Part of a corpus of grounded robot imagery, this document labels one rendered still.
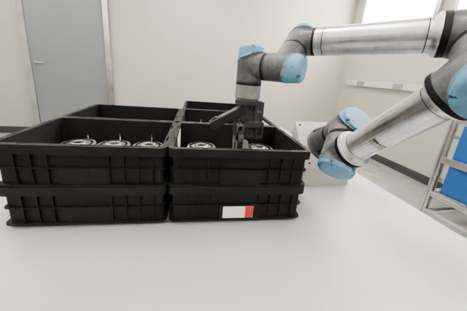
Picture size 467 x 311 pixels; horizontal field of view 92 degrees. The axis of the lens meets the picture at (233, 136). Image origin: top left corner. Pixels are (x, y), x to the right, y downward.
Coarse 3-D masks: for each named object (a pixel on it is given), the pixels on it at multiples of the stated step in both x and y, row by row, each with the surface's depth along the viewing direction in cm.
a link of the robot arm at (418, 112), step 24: (456, 48) 43; (432, 72) 45; (456, 72) 39; (408, 96) 51; (432, 96) 44; (456, 96) 39; (384, 120) 55; (408, 120) 50; (432, 120) 47; (336, 144) 69; (360, 144) 63; (384, 144) 58; (336, 168) 70
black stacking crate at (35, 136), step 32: (64, 128) 78; (96, 128) 80; (128, 128) 82; (160, 128) 83; (0, 160) 53; (32, 160) 54; (64, 160) 55; (96, 160) 56; (128, 160) 57; (160, 160) 59
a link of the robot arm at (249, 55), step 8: (240, 48) 62; (248, 48) 61; (256, 48) 61; (264, 48) 63; (240, 56) 62; (248, 56) 61; (256, 56) 61; (240, 64) 63; (248, 64) 62; (256, 64) 60; (240, 72) 63; (248, 72) 62; (256, 72) 61; (240, 80) 64; (248, 80) 63; (256, 80) 63
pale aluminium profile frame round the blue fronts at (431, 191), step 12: (456, 120) 172; (444, 144) 180; (444, 156) 180; (456, 168) 170; (432, 180) 188; (432, 192) 187; (444, 204) 202; (456, 204) 171; (432, 216) 187; (456, 228) 172
